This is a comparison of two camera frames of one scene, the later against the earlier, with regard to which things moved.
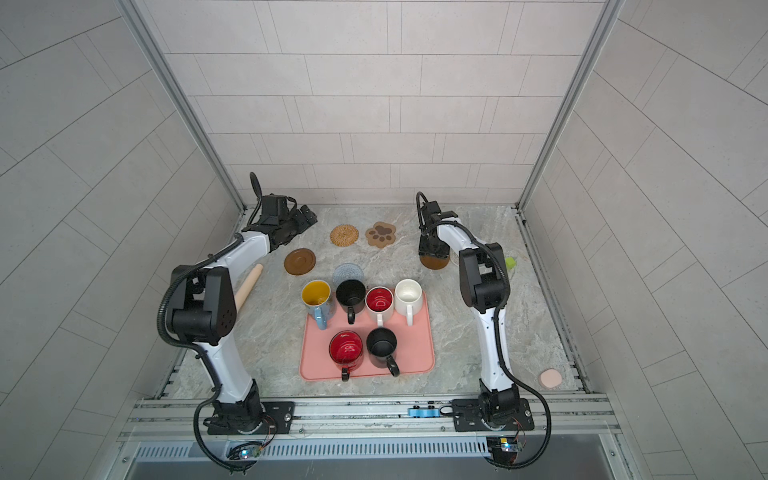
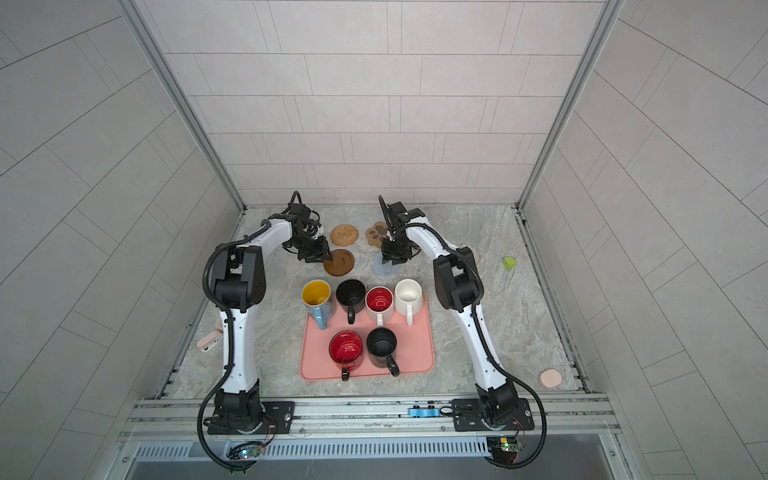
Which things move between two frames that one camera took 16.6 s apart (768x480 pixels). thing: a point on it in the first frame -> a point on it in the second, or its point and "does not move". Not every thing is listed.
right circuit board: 503,448 does not move
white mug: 408,296 does not move
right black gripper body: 434,247 -> 399,249
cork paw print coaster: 381,235 does not move
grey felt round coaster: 347,271 -> 386,270
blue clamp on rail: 424,412 does not move
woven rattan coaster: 344,235 does not move
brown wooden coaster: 299,261 -> 341,264
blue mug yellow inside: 315,294 does not move
